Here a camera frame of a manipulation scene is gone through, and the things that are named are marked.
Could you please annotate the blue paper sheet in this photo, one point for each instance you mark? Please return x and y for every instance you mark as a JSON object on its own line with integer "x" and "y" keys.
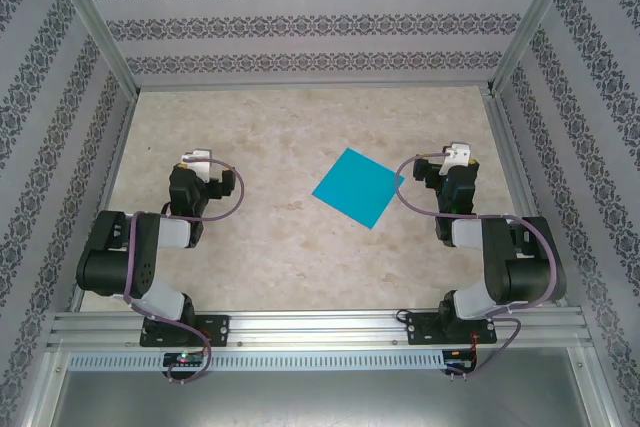
{"x": 360, "y": 189}

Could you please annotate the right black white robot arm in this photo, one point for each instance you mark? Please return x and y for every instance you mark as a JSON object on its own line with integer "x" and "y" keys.
{"x": 530, "y": 272}

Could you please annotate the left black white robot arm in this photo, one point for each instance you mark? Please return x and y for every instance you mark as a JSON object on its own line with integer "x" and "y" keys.
{"x": 115, "y": 267}

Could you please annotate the grey metal sheet tray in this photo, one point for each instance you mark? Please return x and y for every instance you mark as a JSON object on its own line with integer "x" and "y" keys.
{"x": 320, "y": 397}

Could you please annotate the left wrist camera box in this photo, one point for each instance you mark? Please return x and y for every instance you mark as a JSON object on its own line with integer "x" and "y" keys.
{"x": 197, "y": 158}

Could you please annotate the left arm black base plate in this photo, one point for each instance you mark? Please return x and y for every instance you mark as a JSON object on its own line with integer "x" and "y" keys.
{"x": 217, "y": 329}

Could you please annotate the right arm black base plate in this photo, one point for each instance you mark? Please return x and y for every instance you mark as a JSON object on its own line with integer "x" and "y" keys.
{"x": 420, "y": 329}

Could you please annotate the aluminium mounting rail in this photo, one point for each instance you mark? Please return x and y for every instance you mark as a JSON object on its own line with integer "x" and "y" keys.
{"x": 320, "y": 329}

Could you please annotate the aluminium frame post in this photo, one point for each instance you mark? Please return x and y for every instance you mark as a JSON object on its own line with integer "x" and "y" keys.
{"x": 95, "y": 22}
{"x": 535, "y": 17}

